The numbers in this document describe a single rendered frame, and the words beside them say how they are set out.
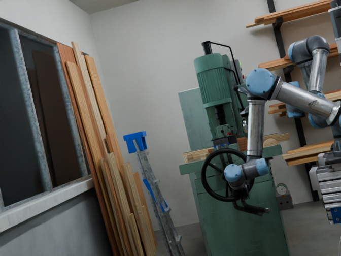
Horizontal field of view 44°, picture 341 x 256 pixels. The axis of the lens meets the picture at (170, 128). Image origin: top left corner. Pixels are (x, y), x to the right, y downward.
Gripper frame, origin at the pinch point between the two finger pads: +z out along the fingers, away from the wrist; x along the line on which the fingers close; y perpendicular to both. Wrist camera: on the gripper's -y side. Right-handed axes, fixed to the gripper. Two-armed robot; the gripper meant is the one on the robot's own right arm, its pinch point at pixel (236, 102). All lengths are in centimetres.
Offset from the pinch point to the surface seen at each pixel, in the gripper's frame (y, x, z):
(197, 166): -9.8, 30.0, 30.4
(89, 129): -94, -44, 138
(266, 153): -10.0, 30.1, -10.0
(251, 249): -28, 79, 10
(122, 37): -182, -187, 130
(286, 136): -22.5, 18.9, -23.3
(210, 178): -12.7, 37.7, 23.9
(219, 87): -3.3, -13.7, 8.5
